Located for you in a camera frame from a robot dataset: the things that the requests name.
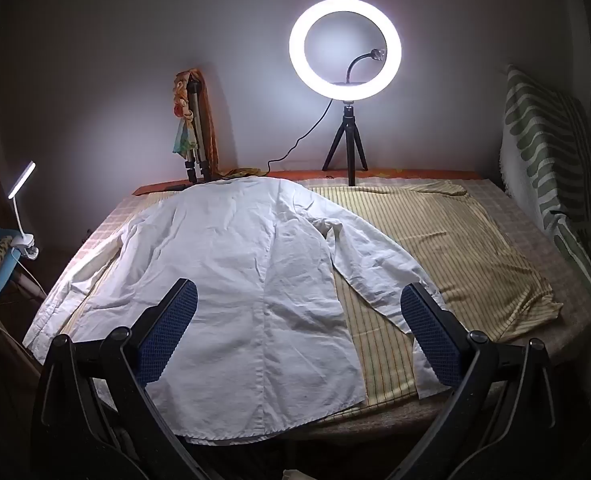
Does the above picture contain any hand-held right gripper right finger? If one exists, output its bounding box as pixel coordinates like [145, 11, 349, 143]
[400, 282, 561, 480]

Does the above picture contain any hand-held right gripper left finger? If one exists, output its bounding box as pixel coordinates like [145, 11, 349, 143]
[30, 277, 198, 480]

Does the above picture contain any white long-sleeved shirt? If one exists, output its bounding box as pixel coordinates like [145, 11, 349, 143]
[22, 176, 451, 447]

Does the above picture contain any yellow striped cloth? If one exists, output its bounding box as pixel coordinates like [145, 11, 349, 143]
[70, 180, 565, 428]

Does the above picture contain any pale checked bedsheet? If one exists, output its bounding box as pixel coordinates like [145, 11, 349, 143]
[25, 177, 591, 441]

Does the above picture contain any orange floral sheet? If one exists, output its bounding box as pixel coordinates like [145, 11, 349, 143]
[132, 167, 491, 196]

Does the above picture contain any blue chair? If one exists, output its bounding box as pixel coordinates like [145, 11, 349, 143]
[0, 202, 26, 311]

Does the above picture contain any folded silver tripod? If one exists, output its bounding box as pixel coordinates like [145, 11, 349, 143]
[178, 77, 213, 183]

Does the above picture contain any white clip lamp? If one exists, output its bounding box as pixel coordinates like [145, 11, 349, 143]
[8, 161, 41, 261]

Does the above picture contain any green white striped blanket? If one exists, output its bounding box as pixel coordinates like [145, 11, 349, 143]
[498, 64, 591, 421]

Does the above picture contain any folded tripod with colourful scarf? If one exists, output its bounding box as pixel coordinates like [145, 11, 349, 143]
[170, 66, 221, 181]

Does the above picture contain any black gooseneck phone holder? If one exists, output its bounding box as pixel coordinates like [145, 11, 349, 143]
[344, 47, 389, 83]

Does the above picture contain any black power cable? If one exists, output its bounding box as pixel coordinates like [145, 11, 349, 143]
[266, 99, 333, 177]

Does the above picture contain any white ring light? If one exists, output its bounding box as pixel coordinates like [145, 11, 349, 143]
[289, 0, 403, 102]

